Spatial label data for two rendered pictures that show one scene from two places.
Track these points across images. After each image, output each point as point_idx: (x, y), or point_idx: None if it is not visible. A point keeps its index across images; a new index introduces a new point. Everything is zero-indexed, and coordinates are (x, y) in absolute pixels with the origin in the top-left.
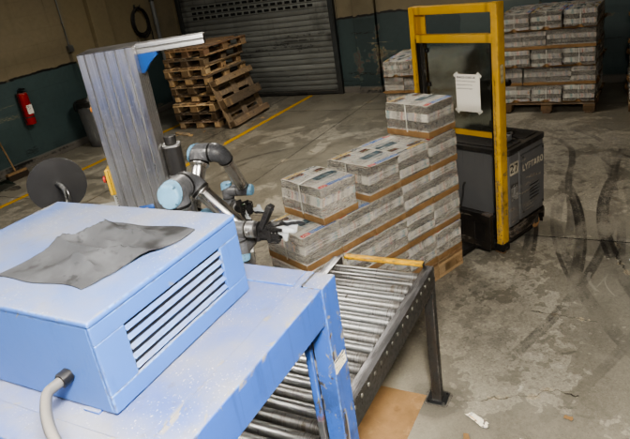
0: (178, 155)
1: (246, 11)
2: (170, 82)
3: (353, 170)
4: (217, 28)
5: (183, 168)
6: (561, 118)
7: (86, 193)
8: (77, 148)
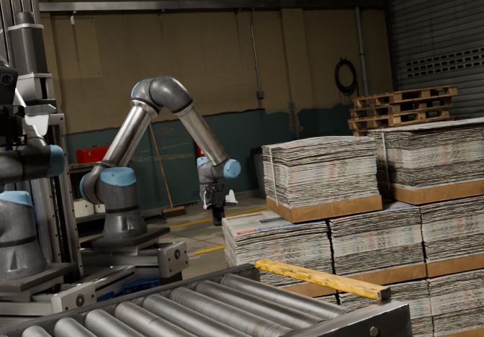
0: (26, 42)
1: (468, 63)
2: (354, 133)
3: (393, 141)
4: (433, 85)
5: (32, 65)
6: None
7: (212, 233)
8: (247, 199)
